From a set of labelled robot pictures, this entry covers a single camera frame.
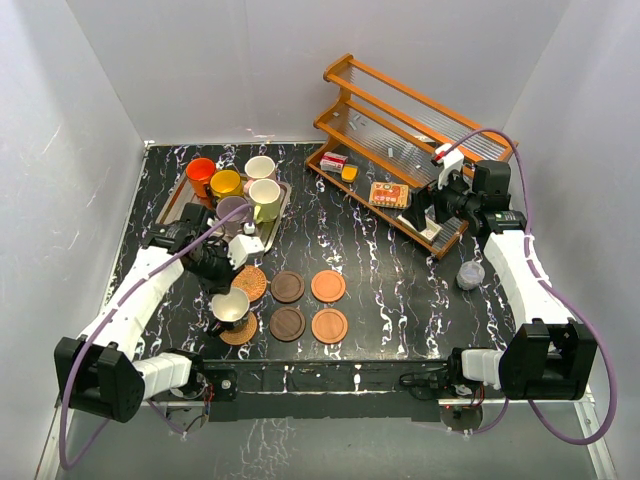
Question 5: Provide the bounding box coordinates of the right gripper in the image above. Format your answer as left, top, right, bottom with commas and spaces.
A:
402, 165, 480, 232

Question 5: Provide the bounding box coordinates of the woven rattan coaster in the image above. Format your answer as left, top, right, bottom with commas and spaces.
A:
232, 265, 268, 303
220, 312, 258, 346

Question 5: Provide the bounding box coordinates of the black cup white inside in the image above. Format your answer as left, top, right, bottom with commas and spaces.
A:
208, 287, 250, 338

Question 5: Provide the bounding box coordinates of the purple cup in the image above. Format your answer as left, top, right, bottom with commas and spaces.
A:
215, 196, 255, 238

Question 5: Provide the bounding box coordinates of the yellow cup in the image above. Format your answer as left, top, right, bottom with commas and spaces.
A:
207, 169, 244, 200

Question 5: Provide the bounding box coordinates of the dark wood coaster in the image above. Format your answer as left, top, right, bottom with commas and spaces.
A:
269, 307, 306, 342
271, 271, 305, 304

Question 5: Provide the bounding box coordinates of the pale green cup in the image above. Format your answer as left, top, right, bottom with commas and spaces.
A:
248, 179, 281, 224

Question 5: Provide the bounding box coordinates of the pink cup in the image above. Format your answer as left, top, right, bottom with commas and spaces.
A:
243, 155, 276, 194

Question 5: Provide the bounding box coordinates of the light wood coaster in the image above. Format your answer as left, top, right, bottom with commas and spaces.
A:
311, 308, 348, 344
311, 270, 346, 303

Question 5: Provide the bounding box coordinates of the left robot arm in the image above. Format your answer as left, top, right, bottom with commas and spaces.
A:
54, 203, 239, 423

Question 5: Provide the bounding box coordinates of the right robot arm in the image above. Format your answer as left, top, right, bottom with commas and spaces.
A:
401, 154, 597, 400

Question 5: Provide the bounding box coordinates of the orange-red cup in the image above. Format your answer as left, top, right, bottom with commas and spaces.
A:
186, 157, 217, 198

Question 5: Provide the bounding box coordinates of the white stapler box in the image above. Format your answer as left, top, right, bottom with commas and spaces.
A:
396, 215, 442, 245

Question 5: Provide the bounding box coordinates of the orange spiral notebook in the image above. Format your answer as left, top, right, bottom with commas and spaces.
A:
369, 182, 410, 209

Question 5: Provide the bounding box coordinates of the metal tray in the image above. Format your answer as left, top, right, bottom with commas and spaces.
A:
155, 173, 292, 252

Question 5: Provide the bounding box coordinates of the small orange box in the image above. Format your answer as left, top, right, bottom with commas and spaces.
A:
341, 164, 358, 184

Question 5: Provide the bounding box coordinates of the wooden shelf rack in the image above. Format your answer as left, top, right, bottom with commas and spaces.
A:
306, 54, 513, 258

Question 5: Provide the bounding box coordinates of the red white small box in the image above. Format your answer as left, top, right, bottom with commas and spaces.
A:
319, 152, 348, 174

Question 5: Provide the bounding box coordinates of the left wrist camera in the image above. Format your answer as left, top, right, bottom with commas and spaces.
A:
227, 234, 265, 270

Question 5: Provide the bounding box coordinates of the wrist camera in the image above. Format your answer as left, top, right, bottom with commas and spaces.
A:
227, 234, 265, 270
431, 143, 464, 189

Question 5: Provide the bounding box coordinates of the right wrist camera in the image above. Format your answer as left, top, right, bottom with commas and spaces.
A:
431, 143, 464, 189

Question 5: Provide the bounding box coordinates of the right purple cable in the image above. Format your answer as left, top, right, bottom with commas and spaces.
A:
432, 128, 619, 446

